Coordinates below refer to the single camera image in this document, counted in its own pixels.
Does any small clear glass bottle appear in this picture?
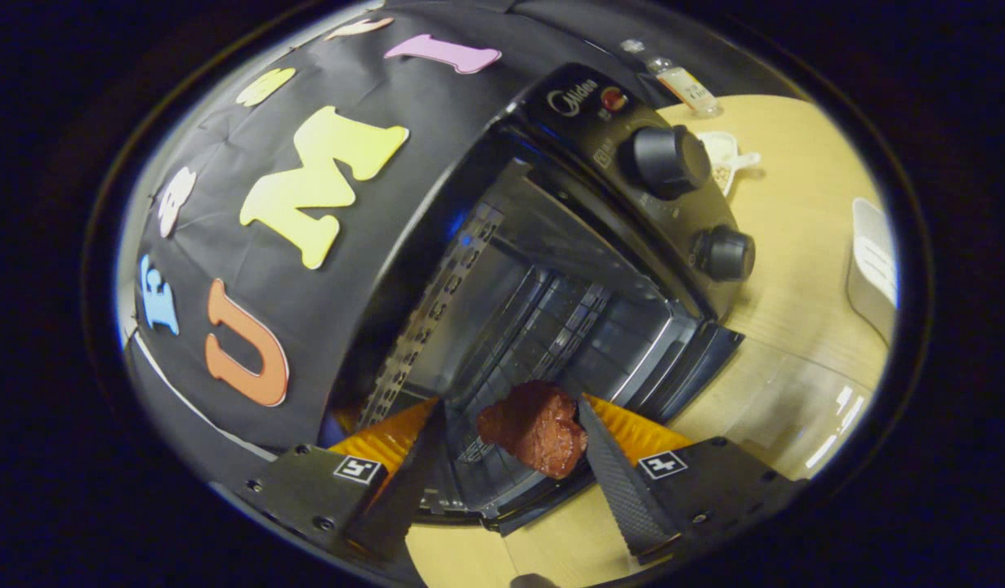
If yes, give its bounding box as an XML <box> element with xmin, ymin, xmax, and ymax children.
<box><xmin>621</xmin><ymin>38</ymin><xmax>722</xmax><ymax>118</ymax></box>

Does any black backdrop cloth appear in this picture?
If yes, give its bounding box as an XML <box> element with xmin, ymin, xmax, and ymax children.
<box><xmin>118</xmin><ymin>0</ymin><xmax>797</xmax><ymax>491</ymax></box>

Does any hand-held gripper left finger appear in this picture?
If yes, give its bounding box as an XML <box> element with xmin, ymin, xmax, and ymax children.
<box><xmin>241</xmin><ymin>398</ymin><xmax>448</xmax><ymax>566</ymax></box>

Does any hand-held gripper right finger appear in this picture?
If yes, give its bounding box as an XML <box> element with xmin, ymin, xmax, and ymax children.
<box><xmin>576</xmin><ymin>394</ymin><xmax>806</xmax><ymax>567</ymax></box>

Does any white divided dish with grains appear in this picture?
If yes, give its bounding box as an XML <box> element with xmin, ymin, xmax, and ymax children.
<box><xmin>697</xmin><ymin>131</ymin><xmax>762</xmax><ymax>198</ymax></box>

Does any white rectangular tray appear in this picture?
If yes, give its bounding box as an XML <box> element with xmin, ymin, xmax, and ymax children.
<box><xmin>846</xmin><ymin>198</ymin><xmax>900</xmax><ymax>348</ymax></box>

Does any black toaster oven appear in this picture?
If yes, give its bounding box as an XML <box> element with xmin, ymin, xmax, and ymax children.
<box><xmin>331</xmin><ymin>64</ymin><xmax>887</xmax><ymax>540</ymax></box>

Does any reddish-brown meat slice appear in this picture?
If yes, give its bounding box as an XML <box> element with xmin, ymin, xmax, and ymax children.
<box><xmin>476</xmin><ymin>380</ymin><xmax>589</xmax><ymax>480</ymax></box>

